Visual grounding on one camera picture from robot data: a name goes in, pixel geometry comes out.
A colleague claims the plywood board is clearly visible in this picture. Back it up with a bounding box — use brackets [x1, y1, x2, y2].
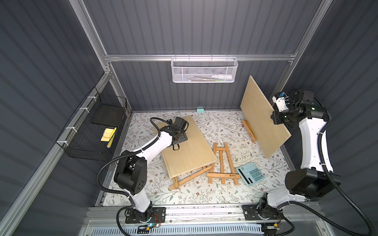
[240, 76, 291, 159]
[161, 116, 217, 178]

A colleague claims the wooden easel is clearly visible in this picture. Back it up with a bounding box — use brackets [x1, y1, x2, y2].
[169, 165, 213, 190]
[242, 120, 257, 143]
[207, 143, 241, 186]

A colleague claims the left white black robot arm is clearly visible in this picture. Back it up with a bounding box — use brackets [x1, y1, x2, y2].
[114, 117, 189, 213]

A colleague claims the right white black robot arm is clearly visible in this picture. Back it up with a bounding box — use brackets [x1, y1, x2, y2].
[257, 89, 334, 219]

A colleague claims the wooden easel under boards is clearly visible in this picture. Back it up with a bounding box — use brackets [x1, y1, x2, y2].
[169, 165, 213, 190]

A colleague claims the yellow green pen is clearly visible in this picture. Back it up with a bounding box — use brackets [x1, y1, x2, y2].
[106, 127, 117, 148]

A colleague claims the yellow sticky note pad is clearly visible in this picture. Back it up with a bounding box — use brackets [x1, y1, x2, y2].
[101, 127, 117, 142]

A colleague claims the white marker in basket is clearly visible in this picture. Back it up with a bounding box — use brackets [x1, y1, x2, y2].
[211, 74, 233, 81]

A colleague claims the floral patterned table mat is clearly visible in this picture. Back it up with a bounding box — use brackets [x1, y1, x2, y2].
[101, 110, 306, 207]

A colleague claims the teal calculator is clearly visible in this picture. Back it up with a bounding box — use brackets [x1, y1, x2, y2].
[236, 162, 265, 186]

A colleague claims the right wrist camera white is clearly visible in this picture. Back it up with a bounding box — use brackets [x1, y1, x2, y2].
[272, 91, 289, 112]

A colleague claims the left black corrugated cable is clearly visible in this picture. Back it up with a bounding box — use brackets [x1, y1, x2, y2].
[96, 117, 173, 236]

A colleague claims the black corrugated cable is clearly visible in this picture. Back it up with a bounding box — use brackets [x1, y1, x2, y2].
[274, 94, 376, 236]
[96, 117, 173, 236]

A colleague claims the white wire mesh basket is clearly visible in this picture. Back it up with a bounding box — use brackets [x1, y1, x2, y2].
[170, 56, 238, 83]

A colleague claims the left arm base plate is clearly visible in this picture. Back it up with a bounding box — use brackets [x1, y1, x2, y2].
[125, 207, 166, 224]

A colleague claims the right black corrugated cable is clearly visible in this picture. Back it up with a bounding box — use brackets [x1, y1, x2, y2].
[274, 94, 376, 236]

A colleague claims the black wire wall basket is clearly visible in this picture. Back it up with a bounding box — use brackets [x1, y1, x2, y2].
[56, 89, 128, 161]

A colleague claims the aluminium rail at front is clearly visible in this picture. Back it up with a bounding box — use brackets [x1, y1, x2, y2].
[83, 202, 323, 227]

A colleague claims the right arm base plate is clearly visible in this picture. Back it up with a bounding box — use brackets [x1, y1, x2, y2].
[242, 204, 281, 221]

